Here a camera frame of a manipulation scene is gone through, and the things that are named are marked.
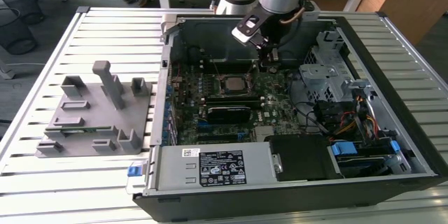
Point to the black RAM slot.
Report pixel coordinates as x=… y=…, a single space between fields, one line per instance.
x=227 y=63
x=227 y=69

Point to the blue case latch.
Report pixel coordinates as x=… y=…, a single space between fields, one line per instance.
x=135 y=171

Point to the green motherboard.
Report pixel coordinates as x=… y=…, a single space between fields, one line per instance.
x=277 y=98

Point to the grey parts rack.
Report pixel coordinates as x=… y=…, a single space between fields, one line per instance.
x=98 y=108

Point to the silver power supply unit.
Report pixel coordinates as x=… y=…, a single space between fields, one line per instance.
x=171 y=171

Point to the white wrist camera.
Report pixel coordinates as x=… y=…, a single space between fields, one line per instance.
x=245 y=35

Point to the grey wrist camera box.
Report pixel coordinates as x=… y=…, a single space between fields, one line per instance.
x=311 y=12

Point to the black PC case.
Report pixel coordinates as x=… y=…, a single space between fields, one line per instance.
x=245 y=203

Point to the grey metal stand foot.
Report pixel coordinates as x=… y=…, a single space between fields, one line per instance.
x=7 y=73

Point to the black RAM stick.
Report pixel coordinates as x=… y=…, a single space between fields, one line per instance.
x=233 y=104

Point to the silver drive cage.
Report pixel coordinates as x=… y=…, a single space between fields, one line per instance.
x=322 y=73

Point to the silver CPU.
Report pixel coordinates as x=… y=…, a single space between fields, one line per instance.
x=235 y=83

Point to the hard disk in blue carrier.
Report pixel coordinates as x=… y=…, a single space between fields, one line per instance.
x=343 y=149

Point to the black plastic shroud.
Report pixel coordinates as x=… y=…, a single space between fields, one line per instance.
x=301 y=158

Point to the wooden cabinet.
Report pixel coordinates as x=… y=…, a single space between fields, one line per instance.
x=413 y=3

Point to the green RAM stick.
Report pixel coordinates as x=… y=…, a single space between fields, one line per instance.
x=90 y=129

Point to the black mesh waste basket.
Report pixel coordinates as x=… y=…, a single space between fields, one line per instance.
x=18 y=37
x=21 y=6

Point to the silver chipset heatsink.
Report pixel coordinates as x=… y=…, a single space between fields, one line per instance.
x=265 y=132

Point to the CPU socket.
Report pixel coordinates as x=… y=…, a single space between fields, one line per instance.
x=222 y=87

